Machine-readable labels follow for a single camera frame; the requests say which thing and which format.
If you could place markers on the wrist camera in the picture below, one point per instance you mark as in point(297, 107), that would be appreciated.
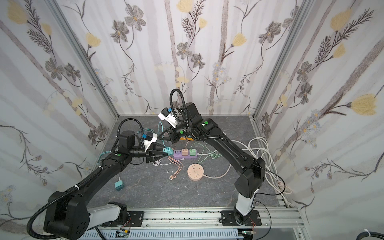
point(149, 138)
point(167, 115)

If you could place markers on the aluminium mounting rail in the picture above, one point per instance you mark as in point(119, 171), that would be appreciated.
point(271, 217)

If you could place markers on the teal charger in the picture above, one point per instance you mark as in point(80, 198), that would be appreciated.
point(168, 150)
point(119, 185)

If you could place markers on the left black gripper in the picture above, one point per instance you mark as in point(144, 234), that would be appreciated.
point(151, 154)

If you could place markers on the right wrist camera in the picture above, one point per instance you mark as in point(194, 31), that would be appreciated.
point(167, 115)

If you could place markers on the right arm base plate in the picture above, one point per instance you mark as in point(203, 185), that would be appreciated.
point(234, 219)

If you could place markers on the purple power strip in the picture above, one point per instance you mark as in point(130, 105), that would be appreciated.
point(177, 155)

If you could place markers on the orange power strip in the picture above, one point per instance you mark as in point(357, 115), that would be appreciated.
point(186, 139)

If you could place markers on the pink round power strip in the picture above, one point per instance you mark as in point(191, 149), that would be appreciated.
point(195, 172)

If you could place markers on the pink charger plug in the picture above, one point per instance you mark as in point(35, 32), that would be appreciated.
point(185, 152)

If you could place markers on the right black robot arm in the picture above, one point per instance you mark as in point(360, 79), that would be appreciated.
point(252, 170)

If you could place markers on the green charger plug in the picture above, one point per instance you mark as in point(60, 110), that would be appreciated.
point(192, 152)

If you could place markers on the white slotted cable duct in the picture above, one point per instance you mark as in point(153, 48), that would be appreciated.
point(163, 234)

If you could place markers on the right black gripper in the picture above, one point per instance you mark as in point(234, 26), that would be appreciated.
point(169, 132)

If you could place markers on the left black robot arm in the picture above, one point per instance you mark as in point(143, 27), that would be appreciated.
point(66, 214)

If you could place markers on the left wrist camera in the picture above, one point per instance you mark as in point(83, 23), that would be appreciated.
point(149, 138)

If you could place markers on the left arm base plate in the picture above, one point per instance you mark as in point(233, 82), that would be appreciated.
point(133, 219)

